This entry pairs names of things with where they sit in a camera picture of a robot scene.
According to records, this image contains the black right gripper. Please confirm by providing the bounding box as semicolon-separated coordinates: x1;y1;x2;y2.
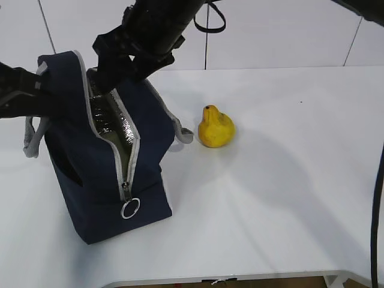
92;25;185;94

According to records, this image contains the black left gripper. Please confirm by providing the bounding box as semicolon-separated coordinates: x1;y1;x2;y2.
1;63;71;118

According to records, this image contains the navy blue lunch bag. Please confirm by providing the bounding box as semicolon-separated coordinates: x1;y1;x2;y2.
23;51;193;244

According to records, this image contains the yellow pear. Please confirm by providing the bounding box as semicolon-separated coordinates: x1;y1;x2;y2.
198;105;236;148

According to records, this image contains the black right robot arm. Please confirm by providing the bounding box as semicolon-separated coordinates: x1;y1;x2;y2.
88;1;206;94

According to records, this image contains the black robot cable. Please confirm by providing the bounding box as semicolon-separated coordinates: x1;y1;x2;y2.
193;0;226;33

